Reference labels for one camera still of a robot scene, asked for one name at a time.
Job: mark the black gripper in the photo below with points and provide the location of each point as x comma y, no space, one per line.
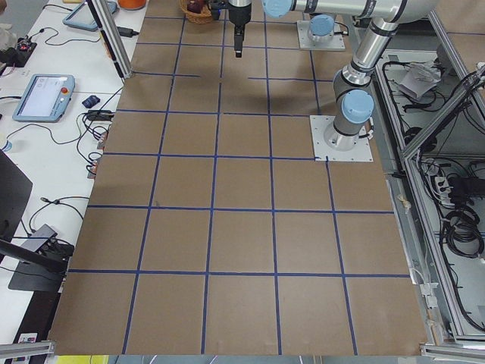
239,15

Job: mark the dark red apple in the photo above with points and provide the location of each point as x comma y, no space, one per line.
195,6

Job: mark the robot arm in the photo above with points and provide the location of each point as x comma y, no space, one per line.
321,27
355,104

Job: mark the brown wicker basket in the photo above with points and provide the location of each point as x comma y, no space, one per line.
203,18

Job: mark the orange cylindrical container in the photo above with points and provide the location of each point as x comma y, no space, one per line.
132,5

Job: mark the far teach pendant tablet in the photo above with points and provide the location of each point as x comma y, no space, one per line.
90,15

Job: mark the teach pendant tablet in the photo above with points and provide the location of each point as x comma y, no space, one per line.
90,15
45,99

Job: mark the dark blue pouch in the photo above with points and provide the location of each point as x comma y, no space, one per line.
91,101

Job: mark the near teach pendant tablet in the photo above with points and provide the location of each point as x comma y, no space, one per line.
45,99

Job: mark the grey hub box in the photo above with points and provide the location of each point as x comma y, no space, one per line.
39,238

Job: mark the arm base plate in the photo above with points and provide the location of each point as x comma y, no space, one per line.
332,42
330,146

